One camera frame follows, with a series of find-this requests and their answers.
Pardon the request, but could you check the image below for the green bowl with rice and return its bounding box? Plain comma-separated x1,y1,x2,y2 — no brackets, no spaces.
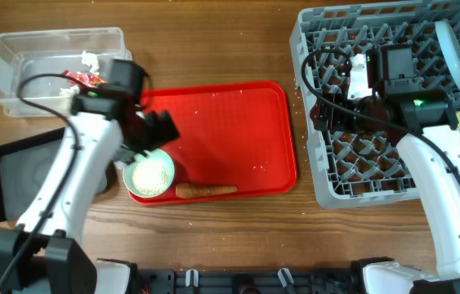
123,149,175,198

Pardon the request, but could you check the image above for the orange carrot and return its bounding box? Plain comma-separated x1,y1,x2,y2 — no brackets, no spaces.
175,183,238,199

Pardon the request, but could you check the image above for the red snack wrapper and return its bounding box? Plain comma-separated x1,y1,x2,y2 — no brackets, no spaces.
62,70,106,87

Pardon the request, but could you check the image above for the light blue plate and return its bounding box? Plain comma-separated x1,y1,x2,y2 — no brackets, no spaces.
435,20,460,91

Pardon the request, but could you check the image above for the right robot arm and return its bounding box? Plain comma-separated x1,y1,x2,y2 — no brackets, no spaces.
302,46,460,293

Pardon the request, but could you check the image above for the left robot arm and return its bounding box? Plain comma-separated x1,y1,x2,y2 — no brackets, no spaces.
0,60,179,293

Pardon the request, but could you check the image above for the clear plastic waste bin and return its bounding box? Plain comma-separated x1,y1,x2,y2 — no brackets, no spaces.
0,27,132,117

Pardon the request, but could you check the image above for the grey dishwasher rack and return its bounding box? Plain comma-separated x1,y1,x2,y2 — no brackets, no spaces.
289,1,460,209

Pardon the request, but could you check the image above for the red serving tray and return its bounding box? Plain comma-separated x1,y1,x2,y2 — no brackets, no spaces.
141,81,297,198

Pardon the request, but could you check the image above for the black tray bin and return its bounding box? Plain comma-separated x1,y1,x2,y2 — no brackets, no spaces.
0,127,116,223

